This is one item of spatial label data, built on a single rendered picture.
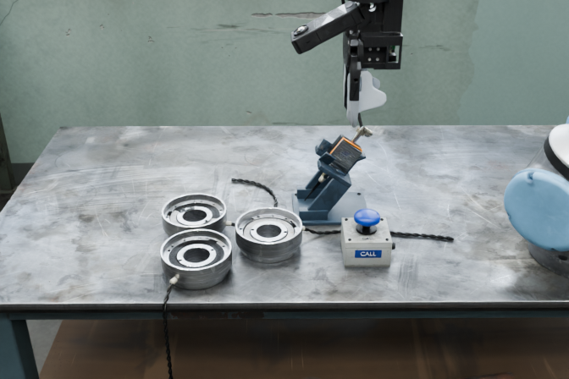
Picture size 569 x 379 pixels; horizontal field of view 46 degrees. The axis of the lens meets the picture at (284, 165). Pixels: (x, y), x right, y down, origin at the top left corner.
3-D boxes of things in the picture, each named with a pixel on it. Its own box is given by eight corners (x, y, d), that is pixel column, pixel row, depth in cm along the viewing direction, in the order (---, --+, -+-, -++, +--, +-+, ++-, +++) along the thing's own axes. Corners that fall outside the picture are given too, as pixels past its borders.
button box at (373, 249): (344, 267, 102) (345, 240, 99) (340, 241, 108) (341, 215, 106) (397, 267, 102) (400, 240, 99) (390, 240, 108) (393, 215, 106)
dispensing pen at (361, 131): (294, 189, 116) (353, 116, 110) (314, 201, 117) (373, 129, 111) (295, 196, 114) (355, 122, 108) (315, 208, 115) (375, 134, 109)
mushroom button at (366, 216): (353, 248, 102) (355, 220, 99) (351, 233, 105) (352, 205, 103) (380, 247, 102) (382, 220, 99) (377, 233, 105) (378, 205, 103)
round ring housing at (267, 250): (249, 272, 100) (249, 249, 99) (227, 236, 109) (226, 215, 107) (312, 256, 104) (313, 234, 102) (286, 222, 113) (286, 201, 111)
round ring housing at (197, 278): (190, 244, 107) (188, 222, 105) (245, 263, 103) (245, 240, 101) (147, 278, 99) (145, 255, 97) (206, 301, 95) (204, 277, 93)
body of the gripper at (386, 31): (400, 74, 101) (406, -6, 95) (343, 75, 101) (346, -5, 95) (391, 57, 108) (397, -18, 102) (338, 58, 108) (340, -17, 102)
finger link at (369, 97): (386, 131, 104) (389, 72, 101) (348, 131, 104) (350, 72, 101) (383, 126, 107) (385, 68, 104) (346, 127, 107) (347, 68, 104)
